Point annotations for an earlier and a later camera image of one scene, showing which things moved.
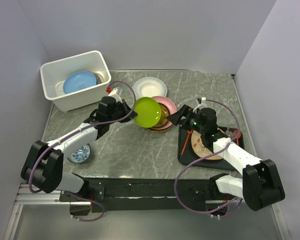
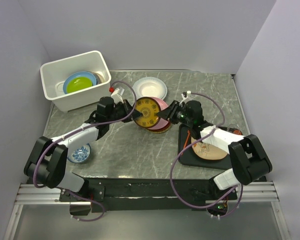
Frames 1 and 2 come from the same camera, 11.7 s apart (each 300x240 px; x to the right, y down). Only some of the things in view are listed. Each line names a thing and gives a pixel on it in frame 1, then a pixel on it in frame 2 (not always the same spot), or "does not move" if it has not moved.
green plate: [149, 111] → [78, 83]
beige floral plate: [102, 78] does not move
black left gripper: [126, 109] does not move
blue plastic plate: [79, 80] does not move
